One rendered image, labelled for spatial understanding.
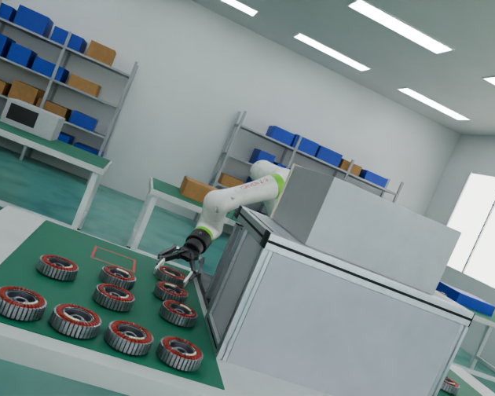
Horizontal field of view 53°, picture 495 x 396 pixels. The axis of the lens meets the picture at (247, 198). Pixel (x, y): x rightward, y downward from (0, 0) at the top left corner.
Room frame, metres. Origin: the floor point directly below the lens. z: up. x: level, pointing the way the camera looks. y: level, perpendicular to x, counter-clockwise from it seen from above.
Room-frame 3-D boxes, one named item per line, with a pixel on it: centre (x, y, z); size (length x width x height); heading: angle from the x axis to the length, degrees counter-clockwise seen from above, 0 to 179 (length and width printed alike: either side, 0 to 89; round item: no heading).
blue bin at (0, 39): (7.23, 4.23, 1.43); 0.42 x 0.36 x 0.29; 11
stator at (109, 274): (1.54, 0.28, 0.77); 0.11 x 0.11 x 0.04
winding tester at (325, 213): (1.58, -0.36, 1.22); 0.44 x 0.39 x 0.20; 104
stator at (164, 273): (1.79, 0.15, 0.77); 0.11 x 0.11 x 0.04
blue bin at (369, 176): (8.72, -1.84, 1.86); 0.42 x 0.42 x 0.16; 14
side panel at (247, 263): (1.43, -0.07, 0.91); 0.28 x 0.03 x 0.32; 14
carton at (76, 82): (7.56, 2.94, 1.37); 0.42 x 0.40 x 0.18; 104
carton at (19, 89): (7.39, 3.63, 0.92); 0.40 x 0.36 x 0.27; 12
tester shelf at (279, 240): (1.59, -0.37, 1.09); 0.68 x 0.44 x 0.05; 104
